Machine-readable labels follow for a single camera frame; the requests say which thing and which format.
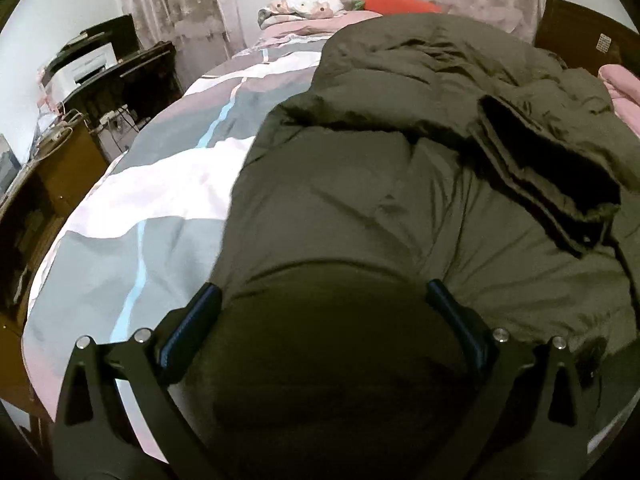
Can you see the black monitor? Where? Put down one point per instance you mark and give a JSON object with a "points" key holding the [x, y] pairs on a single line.
{"points": [[120, 32]]}

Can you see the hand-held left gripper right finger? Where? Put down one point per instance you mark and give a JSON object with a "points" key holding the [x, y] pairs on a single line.
{"points": [[462, 325]]}

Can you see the white printer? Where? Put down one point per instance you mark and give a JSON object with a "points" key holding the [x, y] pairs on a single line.
{"points": [[90, 62]]}

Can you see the olive green hooded jacket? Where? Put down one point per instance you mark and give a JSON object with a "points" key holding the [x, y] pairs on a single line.
{"points": [[350, 185]]}

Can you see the white floral pillow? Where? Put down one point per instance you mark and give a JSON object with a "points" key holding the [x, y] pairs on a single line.
{"points": [[300, 7]]}

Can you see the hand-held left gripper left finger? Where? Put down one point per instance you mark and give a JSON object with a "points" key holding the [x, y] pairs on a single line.
{"points": [[192, 320]]}

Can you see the pink folded quilt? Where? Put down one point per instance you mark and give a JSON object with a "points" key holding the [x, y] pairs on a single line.
{"points": [[625, 90]]}

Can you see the orange carrot plush pillow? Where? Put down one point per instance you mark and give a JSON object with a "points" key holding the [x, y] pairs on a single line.
{"points": [[400, 2]]}

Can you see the white computer tower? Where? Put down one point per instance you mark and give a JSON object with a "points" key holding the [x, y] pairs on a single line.
{"points": [[117, 135]]}

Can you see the dark wooden headboard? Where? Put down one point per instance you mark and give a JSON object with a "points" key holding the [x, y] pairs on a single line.
{"points": [[565, 30]]}

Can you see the black desk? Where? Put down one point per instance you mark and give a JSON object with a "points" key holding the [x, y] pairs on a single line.
{"points": [[145, 75]]}

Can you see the pink pillow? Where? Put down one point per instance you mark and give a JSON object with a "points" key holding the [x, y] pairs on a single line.
{"points": [[320, 24]]}

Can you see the patchwork cartoon bed cover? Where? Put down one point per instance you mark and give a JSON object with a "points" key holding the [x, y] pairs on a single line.
{"points": [[150, 185]]}

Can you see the brown wooden desk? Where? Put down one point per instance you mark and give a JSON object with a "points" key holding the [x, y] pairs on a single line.
{"points": [[65, 170]]}

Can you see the photo frame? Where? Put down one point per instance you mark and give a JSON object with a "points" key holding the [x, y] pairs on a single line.
{"points": [[7, 165]]}

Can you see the white headboard sticker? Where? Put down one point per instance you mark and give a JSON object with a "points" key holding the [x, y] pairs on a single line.
{"points": [[603, 43]]}

